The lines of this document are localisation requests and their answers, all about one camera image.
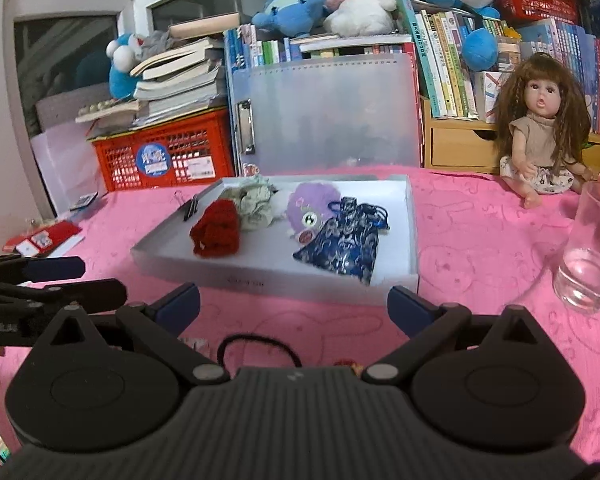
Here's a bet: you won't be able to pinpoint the wooden drawer unit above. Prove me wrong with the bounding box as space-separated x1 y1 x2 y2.
420 97 600 176

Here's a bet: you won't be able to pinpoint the white plastic sheets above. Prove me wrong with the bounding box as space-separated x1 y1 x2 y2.
30 125 108 216

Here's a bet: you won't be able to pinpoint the blue and white cat plush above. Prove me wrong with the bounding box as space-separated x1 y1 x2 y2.
106 32 151 101

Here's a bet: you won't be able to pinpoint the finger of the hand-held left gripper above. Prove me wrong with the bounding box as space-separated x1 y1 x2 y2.
0 278 128 333
0 254 87 283

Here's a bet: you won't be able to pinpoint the purple plush toy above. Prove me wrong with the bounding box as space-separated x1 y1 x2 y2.
285 182 341 241

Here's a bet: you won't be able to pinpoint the red plastic crate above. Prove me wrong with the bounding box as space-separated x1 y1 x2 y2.
91 109 236 193

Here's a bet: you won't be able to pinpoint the shallow white cardboard box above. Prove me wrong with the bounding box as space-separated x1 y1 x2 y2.
130 175 421 307

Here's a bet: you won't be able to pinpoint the clear glass cup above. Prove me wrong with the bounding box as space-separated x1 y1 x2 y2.
552 180 600 316

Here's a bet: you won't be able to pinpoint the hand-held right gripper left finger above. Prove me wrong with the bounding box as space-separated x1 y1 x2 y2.
49 282 232 386

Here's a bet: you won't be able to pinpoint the string of wooden beads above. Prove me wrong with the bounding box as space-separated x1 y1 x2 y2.
77 100 118 116

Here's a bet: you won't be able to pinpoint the row of thin books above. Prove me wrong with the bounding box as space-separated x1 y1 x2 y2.
225 25 416 68

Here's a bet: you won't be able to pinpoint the white printed carton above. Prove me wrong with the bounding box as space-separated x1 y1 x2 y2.
472 71 511 123

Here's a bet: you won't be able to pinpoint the navy floral drawstring pouch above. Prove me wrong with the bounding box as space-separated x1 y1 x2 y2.
292 196 391 286

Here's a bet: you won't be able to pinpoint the stack of books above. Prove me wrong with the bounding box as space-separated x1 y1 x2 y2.
75 12 241 136

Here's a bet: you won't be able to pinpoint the brown-haired doll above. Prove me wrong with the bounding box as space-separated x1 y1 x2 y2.
495 54 597 208

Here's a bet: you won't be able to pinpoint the row of upright books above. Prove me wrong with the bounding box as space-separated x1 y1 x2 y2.
397 0 600 136

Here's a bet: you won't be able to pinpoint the translucent clipboard case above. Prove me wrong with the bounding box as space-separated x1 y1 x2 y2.
227 55 423 177

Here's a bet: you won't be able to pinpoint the red packet at left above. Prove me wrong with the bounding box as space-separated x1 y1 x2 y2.
2 220 83 258

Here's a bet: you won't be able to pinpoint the grey gridded cutting mat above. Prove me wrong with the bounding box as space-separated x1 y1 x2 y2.
35 82 113 131

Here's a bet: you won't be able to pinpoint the red knitted piece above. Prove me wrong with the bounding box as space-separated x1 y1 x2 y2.
189 199 242 260

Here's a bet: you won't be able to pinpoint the hair tie with knitted charm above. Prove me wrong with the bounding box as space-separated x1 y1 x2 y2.
216 332 366 376

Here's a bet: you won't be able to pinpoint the green checked cloth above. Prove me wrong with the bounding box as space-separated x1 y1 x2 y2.
217 175 286 232

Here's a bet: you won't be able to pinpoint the blue long-eared plush toy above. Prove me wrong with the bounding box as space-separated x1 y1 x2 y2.
251 0 331 38

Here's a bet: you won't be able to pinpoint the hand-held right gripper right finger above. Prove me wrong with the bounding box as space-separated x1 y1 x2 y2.
361 285 564 386

